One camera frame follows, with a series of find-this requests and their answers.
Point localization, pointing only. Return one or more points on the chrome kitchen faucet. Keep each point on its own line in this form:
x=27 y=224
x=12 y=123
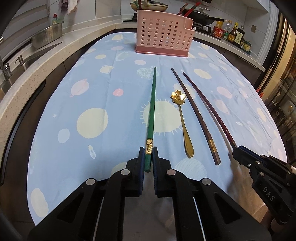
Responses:
x=5 y=68

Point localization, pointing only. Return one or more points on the dark red chopstick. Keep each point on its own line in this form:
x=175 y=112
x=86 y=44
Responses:
x=182 y=8
x=213 y=112

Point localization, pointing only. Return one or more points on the small green cap jar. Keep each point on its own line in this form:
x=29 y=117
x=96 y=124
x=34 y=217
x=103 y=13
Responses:
x=225 y=37

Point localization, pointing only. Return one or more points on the red seasoning tub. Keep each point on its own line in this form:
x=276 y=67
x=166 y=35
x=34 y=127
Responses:
x=218 y=32

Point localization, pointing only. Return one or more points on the brown chopstick gold band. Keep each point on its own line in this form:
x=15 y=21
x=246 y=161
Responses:
x=207 y=134

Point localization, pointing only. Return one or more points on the black wok with lid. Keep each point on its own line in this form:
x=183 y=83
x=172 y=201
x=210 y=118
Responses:
x=202 y=18

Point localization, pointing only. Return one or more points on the small dark jars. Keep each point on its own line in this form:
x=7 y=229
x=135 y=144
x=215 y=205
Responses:
x=245 y=45

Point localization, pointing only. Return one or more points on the blue patterned tablecloth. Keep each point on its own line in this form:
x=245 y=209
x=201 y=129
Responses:
x=97 y=119

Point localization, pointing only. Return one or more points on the gold flower spoon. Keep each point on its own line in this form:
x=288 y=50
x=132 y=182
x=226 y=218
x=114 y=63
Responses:
x=179 y=98

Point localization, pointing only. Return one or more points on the clear plastic bottle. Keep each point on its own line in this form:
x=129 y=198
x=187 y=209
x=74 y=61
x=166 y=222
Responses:
x=228 y=26

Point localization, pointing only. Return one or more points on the white hanging towel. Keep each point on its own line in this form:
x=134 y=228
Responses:
x=72 y=6

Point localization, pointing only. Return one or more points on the stainless steel sink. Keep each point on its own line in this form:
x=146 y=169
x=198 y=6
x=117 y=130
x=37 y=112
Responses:
x=21 y=68

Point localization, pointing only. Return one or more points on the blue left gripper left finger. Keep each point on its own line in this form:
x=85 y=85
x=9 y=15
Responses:
x=138 y=174

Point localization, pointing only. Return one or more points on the purple hanging cloth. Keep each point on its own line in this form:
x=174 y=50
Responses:
x=63 y=5

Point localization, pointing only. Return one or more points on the dark soy sauce bottle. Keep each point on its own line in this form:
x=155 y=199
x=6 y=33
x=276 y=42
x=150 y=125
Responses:
x=239 y=36

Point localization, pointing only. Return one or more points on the black gas stove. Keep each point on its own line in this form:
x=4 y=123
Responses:
x=168 y=21

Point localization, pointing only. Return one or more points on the brown vinegar bottle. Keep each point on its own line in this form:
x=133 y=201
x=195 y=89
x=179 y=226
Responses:
x=232 y=34

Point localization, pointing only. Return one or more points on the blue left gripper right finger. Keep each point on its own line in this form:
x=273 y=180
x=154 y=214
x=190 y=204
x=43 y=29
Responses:
x=157 y=172

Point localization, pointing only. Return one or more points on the green dish soap bottle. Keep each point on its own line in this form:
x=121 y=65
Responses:
x=56 y=19

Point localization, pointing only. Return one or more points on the pink perforated utensil holder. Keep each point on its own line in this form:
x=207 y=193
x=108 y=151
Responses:
x=160 y=41

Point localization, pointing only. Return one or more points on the person's right hand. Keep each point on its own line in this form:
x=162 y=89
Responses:
x=270 y=223

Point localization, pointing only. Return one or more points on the soap dispenser pump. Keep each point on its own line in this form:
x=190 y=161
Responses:
x=20 y=60

